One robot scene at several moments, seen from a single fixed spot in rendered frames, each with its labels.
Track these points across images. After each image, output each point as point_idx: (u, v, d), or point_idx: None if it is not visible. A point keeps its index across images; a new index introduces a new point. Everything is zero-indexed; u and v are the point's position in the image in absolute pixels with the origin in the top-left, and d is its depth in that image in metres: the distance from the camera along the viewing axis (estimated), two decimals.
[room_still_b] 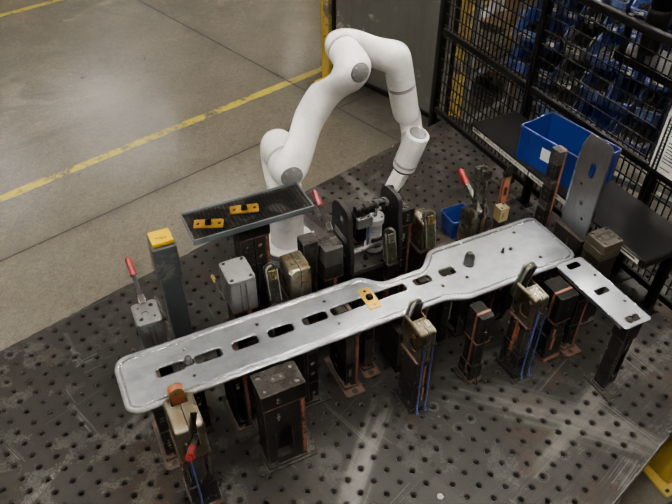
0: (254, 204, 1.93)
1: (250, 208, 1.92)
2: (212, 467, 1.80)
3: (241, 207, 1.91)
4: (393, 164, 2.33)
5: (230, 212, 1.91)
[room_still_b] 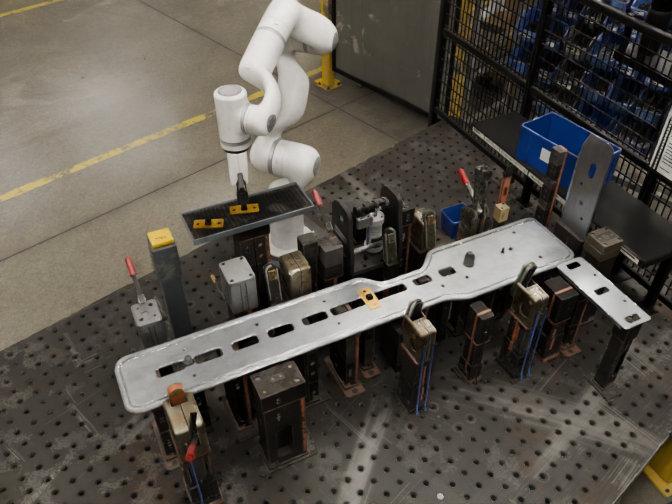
0: (254, 204, 1.93)
1: (250, 208, 1.92)
2: (212, 467, 1.80)
3: (241, 207, 1.91)
4: (224, 148, 1.74)
5: (230, 212, 1.91)
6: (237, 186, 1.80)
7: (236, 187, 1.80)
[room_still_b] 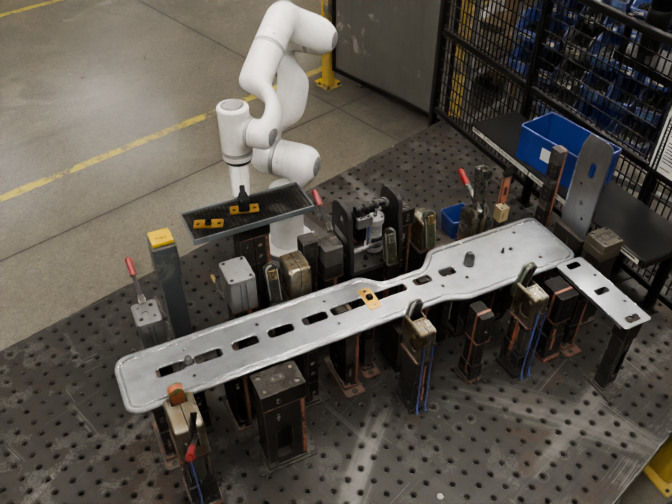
0: (254, 204, 1.93)
1: (250, 208, 1.92)
2: (212, 467, 1.80)
3: None
4: (226, 161, 1.77)
5: (230, 212, 1.91)
6: (238, 196, 1.86)
7: (238, 197, 1.86)
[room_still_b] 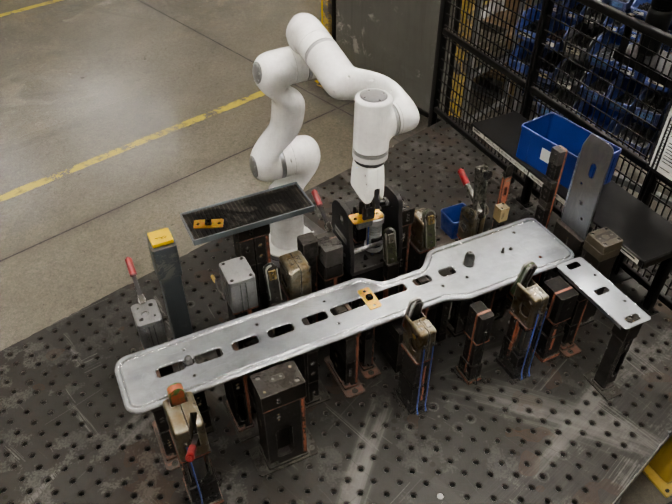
0: (375, 210, 1.68)
1: (373, 215, 1.66)
2: (212, 467, 1.80)
3: None
4: (362, 162, 1.51)
5: (352, 222, 1.64)
6: (367, 203, 1.60)
7: (366, 204, 1.60)
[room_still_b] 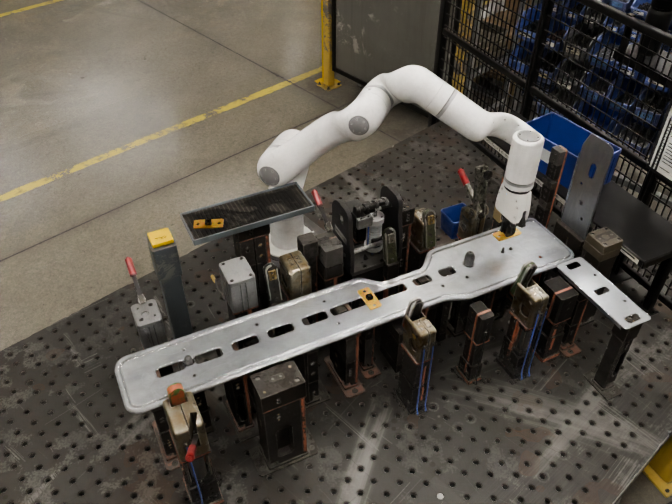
0: None
1: None
2: (212, 467, 1.80)
3: (505, 232, 1.97)
4: (515, 190, 1.82)
5: (497, 239, 1.95)
6: (512, 222, 1.91)
7: (512, 223, 1.91)
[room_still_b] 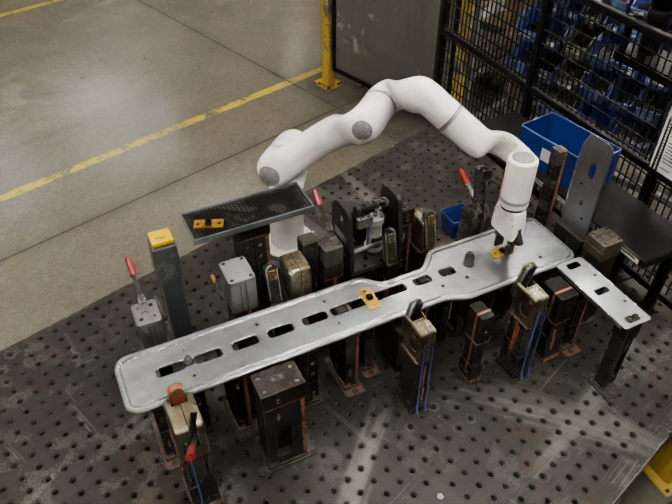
0: None
1: None
2: (212, 467, 1.80)
3: (501, 250, 2.01)
4: (510, 209, 1.87)
5: (493, 257, 2.00)
6: (510, 241, 1.95)
7: (510, 242, 1.95)
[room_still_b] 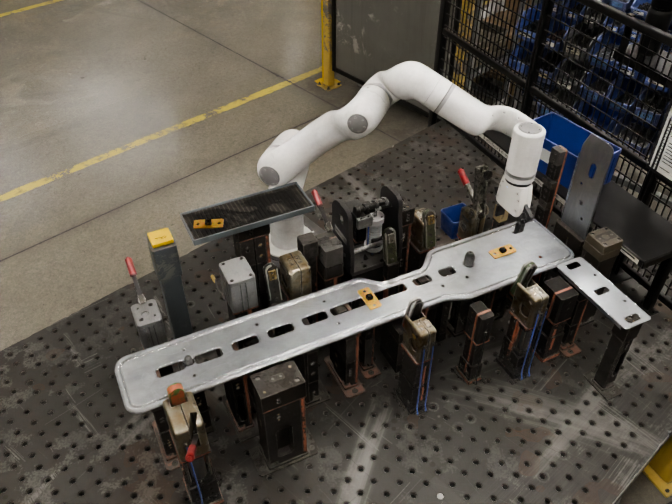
0: (508, 245, 2.04)
1: (507, 249, 2.02)
2: (212, 467, 1.80)
3: (501, 250, 2.01)
4: (516, 183, 1.81)
5: (493, 257, 2.00)
6: (519, 217, 1.87)
7: (519, 218, 1.87)
